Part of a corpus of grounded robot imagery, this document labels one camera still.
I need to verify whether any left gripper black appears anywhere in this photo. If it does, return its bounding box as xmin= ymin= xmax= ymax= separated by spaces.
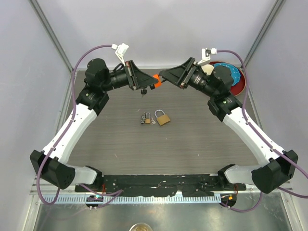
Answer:
xmin=101 ymin=60 xmax=157 ymax=92

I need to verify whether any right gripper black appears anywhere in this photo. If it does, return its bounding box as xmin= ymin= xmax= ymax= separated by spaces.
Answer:
xmin=160 ymin=57 xmax=218 ymax=98

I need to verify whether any orange black padlock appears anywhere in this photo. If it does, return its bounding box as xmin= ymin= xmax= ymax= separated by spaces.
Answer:
xmin=153 ymin=74 xmax=164 ymax=88

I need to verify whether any small brass padlock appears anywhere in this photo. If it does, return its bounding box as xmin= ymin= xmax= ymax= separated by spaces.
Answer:
xmin=144 ymin=112 xmax=151 ymax=124

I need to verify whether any large brass padlock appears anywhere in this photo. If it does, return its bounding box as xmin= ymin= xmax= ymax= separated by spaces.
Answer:
xmin=154 ymin=109 xmax=171 ymax=126

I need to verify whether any small padlock key bunch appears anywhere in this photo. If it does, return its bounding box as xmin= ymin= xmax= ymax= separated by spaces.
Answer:
xmin=141 ymin=113 xmax=146 ymax=125

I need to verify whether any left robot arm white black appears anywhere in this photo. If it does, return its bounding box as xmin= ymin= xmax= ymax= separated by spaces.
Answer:
xmin=30 ymin=58 xmax=159 ymax=192

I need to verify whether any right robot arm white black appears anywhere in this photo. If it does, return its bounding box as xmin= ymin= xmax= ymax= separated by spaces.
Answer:
xmin=159 ymin=58 xmax=298 ymax=194

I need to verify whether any dark green cup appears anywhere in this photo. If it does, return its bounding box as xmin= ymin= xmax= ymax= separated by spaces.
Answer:
xmin=202 ymin=64 xmax=214 ymax=76

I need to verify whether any blue dotted plate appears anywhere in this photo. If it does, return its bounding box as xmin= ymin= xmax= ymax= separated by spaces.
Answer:
xmin=214 ymin=63 xmax=241 ymax=86

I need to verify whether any red round tray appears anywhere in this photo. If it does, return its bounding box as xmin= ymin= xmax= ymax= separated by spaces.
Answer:
xmin=210 ymin=61 xmax=246 ymax=96

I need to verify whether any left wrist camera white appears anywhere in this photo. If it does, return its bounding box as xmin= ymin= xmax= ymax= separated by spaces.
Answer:
xmin=111 ymin=43 xmax=129 ymax=64

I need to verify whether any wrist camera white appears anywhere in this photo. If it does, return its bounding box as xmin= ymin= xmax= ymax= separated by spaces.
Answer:
xmin=111 ymin=43 xmax=129 ymax=64
xmin=197 ymin=48 xmax=217 ymax=66

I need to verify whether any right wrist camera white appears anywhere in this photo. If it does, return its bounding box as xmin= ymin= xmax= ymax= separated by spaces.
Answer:
xmin=197 ymin=48 xmax=217 ymax=66

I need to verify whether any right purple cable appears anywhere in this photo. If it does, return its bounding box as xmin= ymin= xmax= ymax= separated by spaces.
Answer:
xmin=216 ymin=49 xmax=308 ymax=212

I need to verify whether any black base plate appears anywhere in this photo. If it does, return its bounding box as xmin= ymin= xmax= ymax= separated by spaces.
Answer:
xmin=74 ymin=174 xmax=247 ymax=196

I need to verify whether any white slotted cable duct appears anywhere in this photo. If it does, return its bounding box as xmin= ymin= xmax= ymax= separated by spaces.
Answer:
xmin=41 ymin=195 xmax=221 ymax=204

